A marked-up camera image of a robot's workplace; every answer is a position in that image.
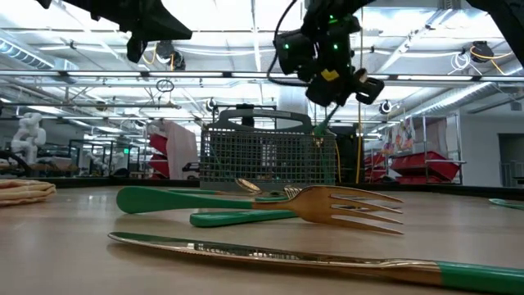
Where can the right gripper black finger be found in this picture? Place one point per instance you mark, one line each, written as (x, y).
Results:
(348, 95)
(321, 95)

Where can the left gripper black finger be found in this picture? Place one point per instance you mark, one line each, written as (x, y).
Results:
(163, 36)
(168, 20)

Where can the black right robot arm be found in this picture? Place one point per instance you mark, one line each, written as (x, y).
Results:
(294, 53)

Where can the yellow tag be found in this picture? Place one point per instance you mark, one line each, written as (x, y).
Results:
(330, 75)

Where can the colourful poster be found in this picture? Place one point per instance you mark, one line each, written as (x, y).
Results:
(399, 137)

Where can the grey plastic cutlery basket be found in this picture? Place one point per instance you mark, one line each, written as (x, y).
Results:
(266, 160)

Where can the metal shelf with red bins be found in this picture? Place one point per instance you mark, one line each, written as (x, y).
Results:
(425, 164)

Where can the stacked red bins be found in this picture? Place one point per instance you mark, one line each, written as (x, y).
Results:
(157, 143)

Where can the pink cloth cover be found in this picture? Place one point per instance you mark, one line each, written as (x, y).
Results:
(180, 151)

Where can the small white robot arms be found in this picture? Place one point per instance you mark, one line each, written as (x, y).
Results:
(96, 160)

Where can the large white robot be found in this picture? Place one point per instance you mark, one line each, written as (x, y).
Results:
(28, 135)

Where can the folded tan cloth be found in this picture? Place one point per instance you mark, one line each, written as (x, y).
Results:
(24, 192)

